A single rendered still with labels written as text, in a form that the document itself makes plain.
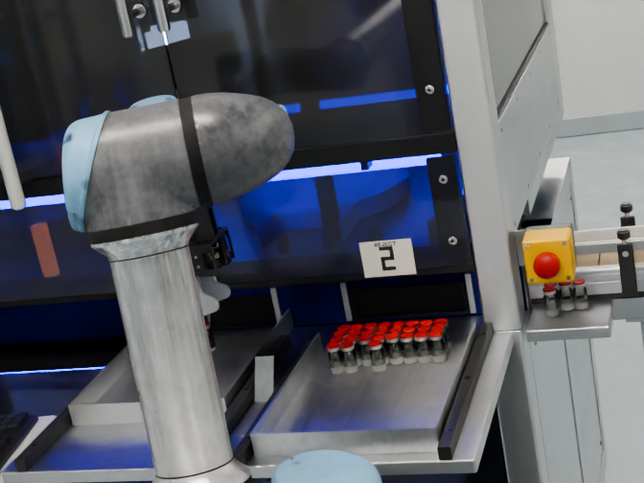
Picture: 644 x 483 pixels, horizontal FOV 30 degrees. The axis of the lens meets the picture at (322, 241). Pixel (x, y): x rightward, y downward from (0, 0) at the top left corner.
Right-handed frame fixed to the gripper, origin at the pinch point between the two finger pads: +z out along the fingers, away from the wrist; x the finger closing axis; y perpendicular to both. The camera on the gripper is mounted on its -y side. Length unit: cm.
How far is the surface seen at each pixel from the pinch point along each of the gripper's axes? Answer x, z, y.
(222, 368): 6.3, 11.8, -1.5
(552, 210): 77, 16, 43
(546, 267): 14, 2, 52
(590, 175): 391, 120, 7
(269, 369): -3.0, 7.5, 11.2
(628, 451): 130, 107, 43
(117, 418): -11.8, 9.9, -11.5
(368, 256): 16.2, -1.7, 23.7
